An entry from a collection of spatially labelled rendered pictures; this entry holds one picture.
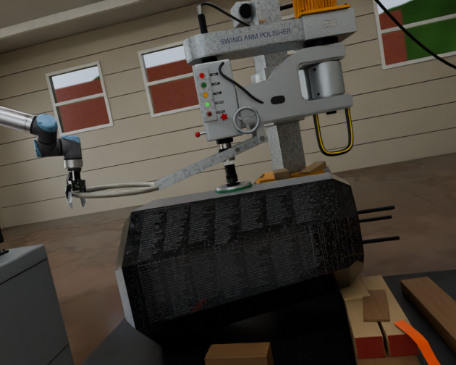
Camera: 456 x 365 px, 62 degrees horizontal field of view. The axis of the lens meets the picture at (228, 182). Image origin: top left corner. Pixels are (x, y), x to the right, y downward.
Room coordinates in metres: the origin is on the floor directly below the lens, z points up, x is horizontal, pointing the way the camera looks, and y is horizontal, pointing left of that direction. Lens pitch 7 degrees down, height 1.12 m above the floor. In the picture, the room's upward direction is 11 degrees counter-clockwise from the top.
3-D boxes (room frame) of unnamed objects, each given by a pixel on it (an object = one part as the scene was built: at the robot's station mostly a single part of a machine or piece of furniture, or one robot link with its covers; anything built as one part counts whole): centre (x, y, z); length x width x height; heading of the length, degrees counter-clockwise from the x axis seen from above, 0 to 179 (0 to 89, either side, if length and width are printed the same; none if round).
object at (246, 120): (2.10, -0.16, 1.20); 0.15 x 0.10 x 0.15; 96
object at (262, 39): (2.24, -0.38, 1.62); 0.96 x 0.25 x 0.17; 96
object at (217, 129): (2.21, -0.11, 1.32); 0.36 x 0.22 x 0.45; 96
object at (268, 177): (2.89, -0.49, 0.76); 0.49 x 0.49 x 0.05; 77
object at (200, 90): (2.09, 0.03, 1.37); 0.08 x 0.03 x 0.28; 96
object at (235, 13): (2.93, -0.34, 2.00); 0.20 x 0.18 x 0.15; 167
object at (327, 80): (2.27, -0.68, 1.34); 0.19 x 0.19 x 0.20
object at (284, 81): (2.23, -0.42, 1.30); 0.74 x 0.23 x 0.49; 96
